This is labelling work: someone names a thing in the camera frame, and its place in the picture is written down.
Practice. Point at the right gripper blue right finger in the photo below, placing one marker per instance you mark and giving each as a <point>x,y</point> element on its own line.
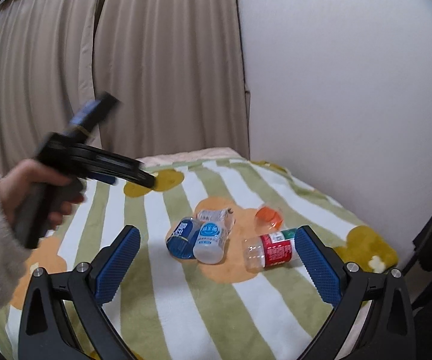
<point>388,331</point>

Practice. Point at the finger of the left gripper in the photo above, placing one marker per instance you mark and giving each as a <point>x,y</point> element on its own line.
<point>106,179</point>

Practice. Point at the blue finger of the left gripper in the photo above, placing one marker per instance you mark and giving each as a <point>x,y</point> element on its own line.
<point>89,116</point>

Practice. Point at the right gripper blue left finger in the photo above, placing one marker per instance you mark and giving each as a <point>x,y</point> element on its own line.
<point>45,331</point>

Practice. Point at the blue plastic cup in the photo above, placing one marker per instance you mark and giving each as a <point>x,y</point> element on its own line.
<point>181,241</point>

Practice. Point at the white plastic cup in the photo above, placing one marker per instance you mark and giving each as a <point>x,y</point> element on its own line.
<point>209,247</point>

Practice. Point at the clear cup with white label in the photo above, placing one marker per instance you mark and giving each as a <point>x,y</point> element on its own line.
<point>225,217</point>

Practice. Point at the clear cup with red label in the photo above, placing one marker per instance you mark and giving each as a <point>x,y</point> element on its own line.
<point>269,250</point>

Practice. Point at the orange plastic cup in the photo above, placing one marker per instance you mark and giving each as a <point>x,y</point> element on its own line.
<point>268,217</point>

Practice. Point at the beige curtain left panel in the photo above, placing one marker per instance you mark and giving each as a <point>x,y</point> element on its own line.
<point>46,71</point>

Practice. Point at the beige curtain panel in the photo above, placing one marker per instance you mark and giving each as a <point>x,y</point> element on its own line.
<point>176,66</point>
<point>46,71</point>

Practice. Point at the beige curtain right panel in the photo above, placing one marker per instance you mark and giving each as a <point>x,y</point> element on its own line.
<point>176,66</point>

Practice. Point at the green striped flower blanket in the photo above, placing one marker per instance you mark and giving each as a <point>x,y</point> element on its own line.
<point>167,308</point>

